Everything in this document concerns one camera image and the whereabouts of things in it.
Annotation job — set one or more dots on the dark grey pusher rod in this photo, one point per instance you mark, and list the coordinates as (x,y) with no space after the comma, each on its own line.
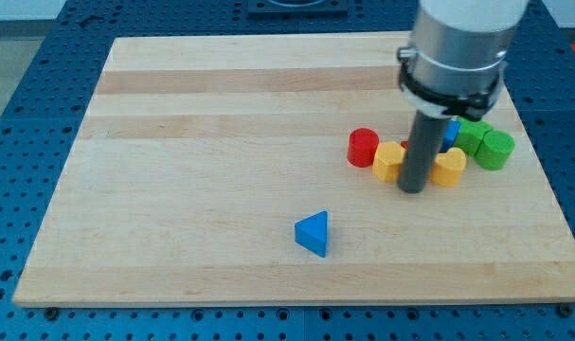
(424,143)

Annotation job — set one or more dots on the blue triangle block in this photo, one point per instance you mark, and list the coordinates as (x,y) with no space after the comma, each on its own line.
(312,233)

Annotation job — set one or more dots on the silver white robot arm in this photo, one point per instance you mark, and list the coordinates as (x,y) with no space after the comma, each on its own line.
(452,66)

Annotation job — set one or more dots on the blue block behind rod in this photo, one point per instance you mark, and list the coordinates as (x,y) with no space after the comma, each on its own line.
(450,136)

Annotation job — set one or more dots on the yellow heart block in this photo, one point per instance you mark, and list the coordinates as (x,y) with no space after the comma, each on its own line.
(448,168)

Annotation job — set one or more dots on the yellow pentagon block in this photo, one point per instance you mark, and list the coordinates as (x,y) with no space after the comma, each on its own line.
(387,161)

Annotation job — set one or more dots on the red cylinder block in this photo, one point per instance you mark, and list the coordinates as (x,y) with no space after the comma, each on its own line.
(363,143)

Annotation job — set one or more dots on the green cylinder block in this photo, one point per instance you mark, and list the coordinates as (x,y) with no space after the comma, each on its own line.
(494,150)

